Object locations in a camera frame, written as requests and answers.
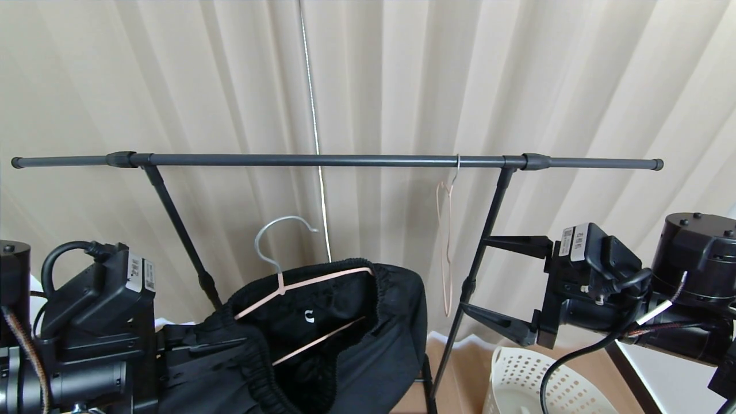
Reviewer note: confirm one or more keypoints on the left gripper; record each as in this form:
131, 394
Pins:
86, 379

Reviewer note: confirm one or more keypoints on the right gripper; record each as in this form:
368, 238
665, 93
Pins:
552, 310

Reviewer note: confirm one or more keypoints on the pink clothes hanger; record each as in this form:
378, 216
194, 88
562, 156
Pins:
448, 299
328, 279

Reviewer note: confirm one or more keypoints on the black shorts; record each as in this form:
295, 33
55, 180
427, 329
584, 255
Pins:
379, 345

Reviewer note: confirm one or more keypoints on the white laundry basket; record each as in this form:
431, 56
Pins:
517, 379

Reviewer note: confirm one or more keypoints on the black clothes rack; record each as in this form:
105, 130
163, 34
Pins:
345, 160

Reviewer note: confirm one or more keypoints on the beige curtain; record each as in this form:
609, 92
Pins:
172, 75

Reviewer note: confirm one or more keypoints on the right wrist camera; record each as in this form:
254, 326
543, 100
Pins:
598, 259

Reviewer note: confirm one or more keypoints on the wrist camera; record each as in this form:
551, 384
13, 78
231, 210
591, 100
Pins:
98, 299
598, 259

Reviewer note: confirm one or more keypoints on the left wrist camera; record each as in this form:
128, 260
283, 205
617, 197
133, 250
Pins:
98, 299

